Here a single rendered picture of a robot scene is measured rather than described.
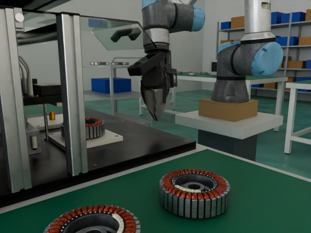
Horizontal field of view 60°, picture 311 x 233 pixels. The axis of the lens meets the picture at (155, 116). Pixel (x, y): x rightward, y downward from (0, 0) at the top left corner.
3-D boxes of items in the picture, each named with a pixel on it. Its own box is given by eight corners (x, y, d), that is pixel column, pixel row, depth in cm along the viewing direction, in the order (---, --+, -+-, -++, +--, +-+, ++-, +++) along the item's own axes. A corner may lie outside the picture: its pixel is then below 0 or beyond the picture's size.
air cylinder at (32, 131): (32, 144, 67) (30, 123, 66) (41, 152, 61) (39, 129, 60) (9, 149, 64) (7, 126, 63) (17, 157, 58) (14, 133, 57)
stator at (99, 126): (95, 127, 79) (94, 115, 78) (112, 136, 70) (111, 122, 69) (56, 133, 73) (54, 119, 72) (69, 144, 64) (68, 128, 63)
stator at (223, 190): (175, 180, 51) (175, 162, 51) (235, 193, 46) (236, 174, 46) (146, 209, 42) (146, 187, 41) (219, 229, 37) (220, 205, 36)
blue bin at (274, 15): (267, 27, 685) (268, 15, 679) (284, 25, 654) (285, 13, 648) (259, 26, 658) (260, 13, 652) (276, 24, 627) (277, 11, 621)
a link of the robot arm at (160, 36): (159, 26, 73) (136, 32, 77) (160, 43, 73) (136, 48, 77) (173, 32, 79) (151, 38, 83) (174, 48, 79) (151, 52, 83)
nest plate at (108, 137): (96, 129, 82) (96, 125, 82) (123, 140, 70) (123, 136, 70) (45, 138, 72) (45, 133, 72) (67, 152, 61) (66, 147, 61)
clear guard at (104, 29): (108, 50, 86) (108, 31, 84) (157, 48, 68) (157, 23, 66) (-10, 47, 66) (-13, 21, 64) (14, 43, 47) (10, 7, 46)
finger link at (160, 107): (174, 119, 79) (173, 88, 79) (164, 120, 74) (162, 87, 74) (165, 120, 81) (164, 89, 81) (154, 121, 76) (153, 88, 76)
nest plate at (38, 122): (65, 116, 100) (65, 113, 100) (83, 123, 89) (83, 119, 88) (22, 122, 91) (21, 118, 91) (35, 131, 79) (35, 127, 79)
